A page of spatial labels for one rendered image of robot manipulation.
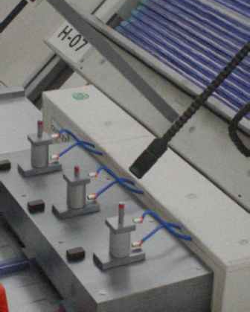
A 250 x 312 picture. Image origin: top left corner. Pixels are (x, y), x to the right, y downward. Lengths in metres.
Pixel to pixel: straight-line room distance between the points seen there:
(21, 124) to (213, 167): 0.39
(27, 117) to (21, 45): 0.93
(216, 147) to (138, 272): 0.25
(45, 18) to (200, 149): 1.26
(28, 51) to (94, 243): 1.41
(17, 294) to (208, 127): 0.33
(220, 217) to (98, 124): 0.27
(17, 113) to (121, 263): 0.54
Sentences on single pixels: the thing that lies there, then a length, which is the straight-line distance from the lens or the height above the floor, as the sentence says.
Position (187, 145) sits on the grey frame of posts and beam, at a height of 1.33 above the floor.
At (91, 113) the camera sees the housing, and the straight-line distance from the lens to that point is 1.22.
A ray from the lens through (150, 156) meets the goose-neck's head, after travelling 0.90.
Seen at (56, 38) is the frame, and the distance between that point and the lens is 1.49.
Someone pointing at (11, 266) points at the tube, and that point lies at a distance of 1.01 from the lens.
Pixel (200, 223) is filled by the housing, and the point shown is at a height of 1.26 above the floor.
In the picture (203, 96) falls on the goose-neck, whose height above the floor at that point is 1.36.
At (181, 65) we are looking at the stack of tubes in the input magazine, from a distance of 1.19.
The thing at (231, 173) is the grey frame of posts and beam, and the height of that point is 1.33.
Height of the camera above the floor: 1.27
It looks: 1 degrees up
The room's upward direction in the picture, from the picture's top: 42 degrees clockwise
